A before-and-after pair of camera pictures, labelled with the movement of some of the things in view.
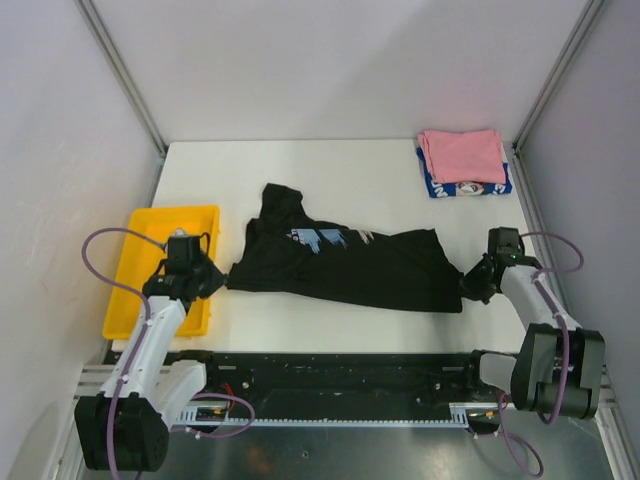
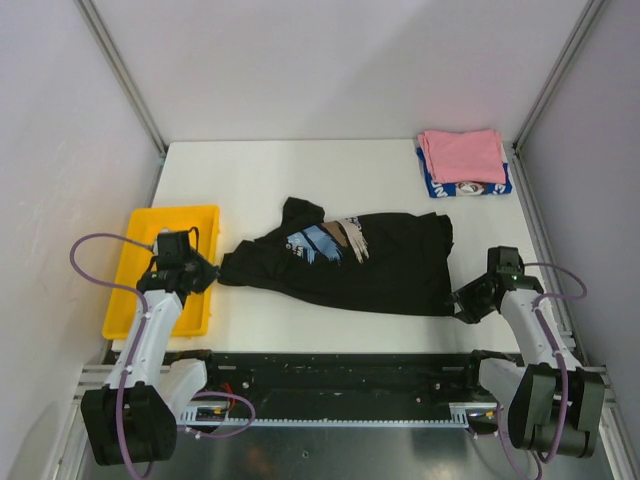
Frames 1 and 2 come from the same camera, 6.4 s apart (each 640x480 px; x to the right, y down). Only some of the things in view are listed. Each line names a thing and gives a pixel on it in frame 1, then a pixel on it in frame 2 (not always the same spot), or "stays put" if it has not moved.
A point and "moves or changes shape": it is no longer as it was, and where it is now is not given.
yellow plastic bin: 144,247 stays put
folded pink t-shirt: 471,156 stays put
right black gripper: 470,288 to 463,294
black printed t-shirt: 288,255 moves or changes shape
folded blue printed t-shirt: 464,188 stays put
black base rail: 351,379 stays put
